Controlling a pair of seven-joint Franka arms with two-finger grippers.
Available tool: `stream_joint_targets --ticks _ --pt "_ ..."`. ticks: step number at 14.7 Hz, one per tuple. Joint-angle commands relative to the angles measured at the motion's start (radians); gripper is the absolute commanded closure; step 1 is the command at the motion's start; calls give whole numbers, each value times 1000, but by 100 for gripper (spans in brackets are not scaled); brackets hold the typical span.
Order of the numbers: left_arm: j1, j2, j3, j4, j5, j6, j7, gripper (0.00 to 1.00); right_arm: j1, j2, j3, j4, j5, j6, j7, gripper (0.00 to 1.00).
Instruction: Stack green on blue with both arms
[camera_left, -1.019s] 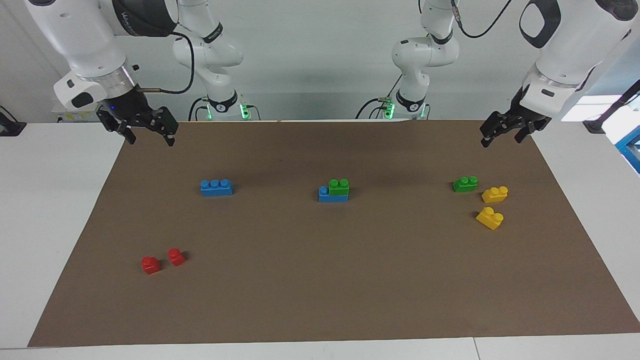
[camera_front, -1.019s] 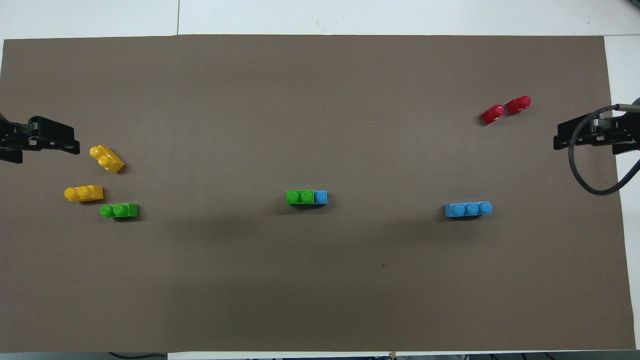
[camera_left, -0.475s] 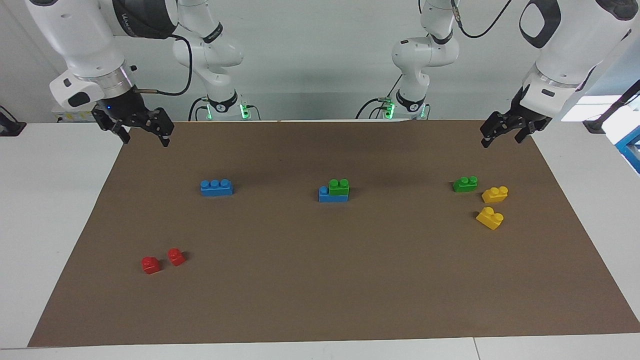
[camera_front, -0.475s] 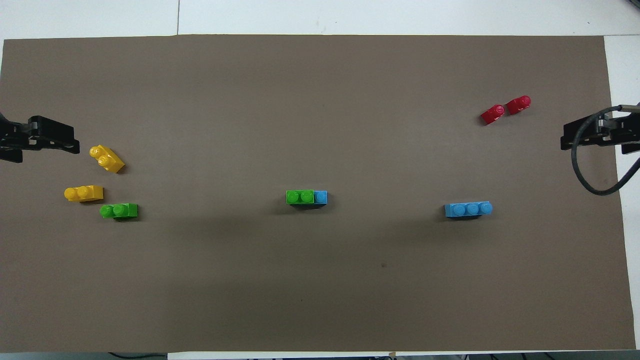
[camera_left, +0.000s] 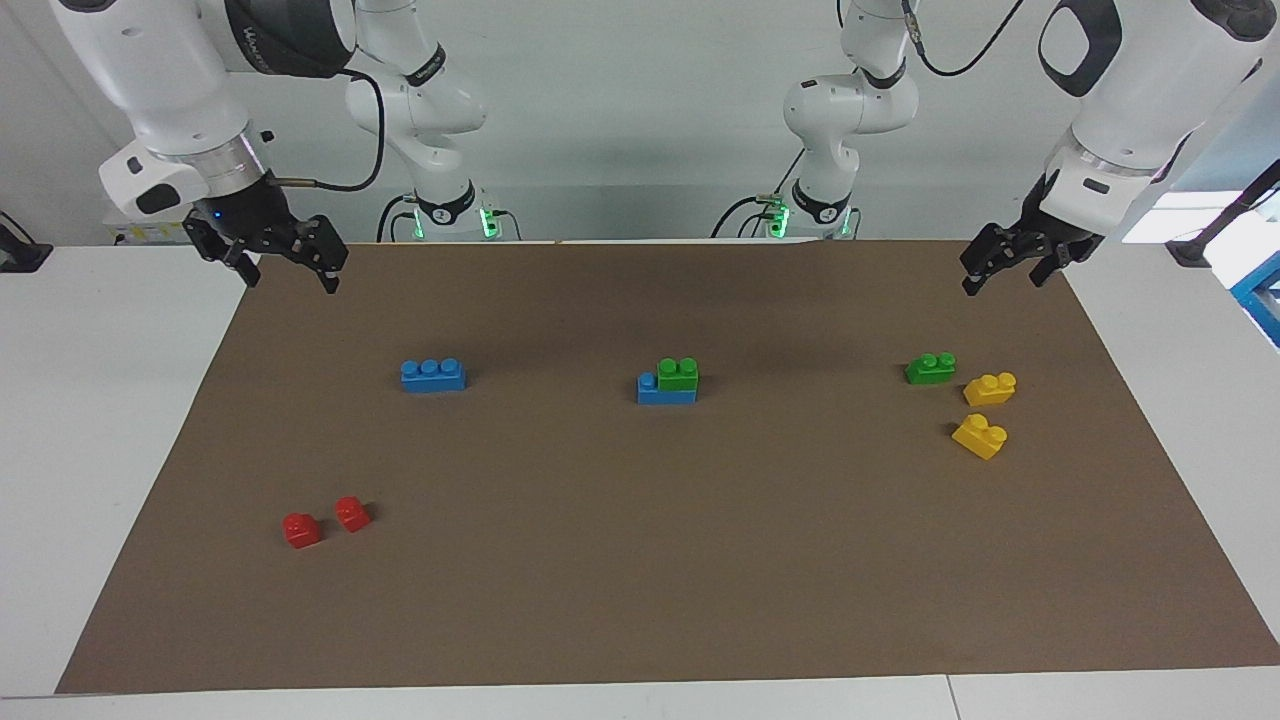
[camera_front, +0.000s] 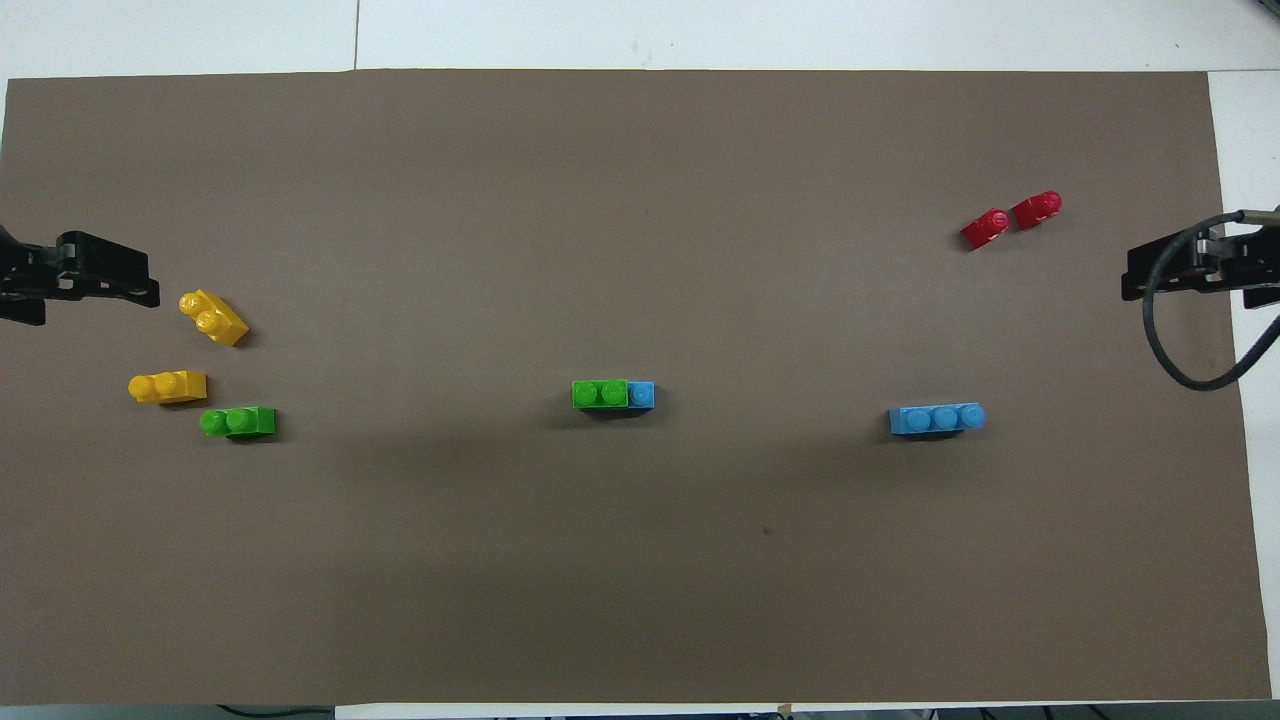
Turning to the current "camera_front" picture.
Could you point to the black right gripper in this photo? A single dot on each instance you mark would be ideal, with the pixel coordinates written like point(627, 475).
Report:
point(1263, 280)

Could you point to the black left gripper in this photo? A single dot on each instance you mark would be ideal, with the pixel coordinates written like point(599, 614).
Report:
point(30, 272)

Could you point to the green two-stud toy brick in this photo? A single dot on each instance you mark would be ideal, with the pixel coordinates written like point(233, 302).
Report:
point(600, 395)
point(240, 422)

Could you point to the blue three-stud toy brick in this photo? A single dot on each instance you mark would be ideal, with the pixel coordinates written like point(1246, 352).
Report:
point(937, 419)
point(641, 395)

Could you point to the yellow two-stud toy brick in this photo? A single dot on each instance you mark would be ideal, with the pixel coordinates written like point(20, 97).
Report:
point(213, 317)
point(168, 386)

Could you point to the red one-stud toy brick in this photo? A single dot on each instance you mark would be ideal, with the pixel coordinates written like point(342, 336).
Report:
point(1035, 210)
point(985, 229)

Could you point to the brown table mat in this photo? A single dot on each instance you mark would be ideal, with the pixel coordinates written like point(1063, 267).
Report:
point(620, 250)

